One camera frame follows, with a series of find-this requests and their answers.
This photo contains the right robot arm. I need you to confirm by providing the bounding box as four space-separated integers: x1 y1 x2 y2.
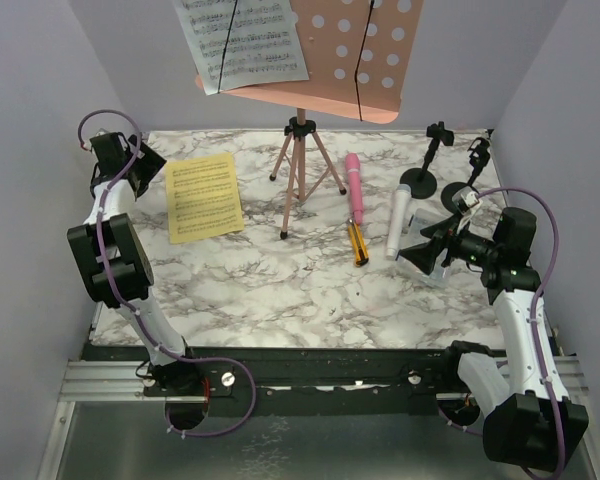
399 207 589 474

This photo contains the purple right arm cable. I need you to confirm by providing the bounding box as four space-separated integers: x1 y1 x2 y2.
437 187 569 476

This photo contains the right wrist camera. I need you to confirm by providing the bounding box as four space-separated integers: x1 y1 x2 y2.
452 187 482 231

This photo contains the aluminium frame rail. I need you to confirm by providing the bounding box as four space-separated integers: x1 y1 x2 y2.
60 356 589 403

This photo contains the pink tripod music stand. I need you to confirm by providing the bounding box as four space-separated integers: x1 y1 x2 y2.
194 0 426 241

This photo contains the white microphone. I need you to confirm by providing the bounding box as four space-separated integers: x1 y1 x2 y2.
385 183 412 260

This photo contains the white sheet music page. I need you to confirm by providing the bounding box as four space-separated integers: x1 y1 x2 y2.
173 0 309 95

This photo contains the pink microphone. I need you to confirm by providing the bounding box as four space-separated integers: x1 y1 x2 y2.
345 153 364 225

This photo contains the black microphone stand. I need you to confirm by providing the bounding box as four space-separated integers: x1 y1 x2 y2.
441 137 491 213
400 121 455 200

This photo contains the yellow sheet music page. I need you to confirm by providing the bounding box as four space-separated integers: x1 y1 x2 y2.
165 153 245 244

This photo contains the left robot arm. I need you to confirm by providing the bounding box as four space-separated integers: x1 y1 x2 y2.
67 131 202 395

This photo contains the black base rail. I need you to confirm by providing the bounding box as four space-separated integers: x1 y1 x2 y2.
81 341 490 417

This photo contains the clear plastic compartment box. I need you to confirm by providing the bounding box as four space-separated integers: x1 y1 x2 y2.
397 208 451 289

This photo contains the yellow utility knife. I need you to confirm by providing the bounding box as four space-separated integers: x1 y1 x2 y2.
348 218 369 267

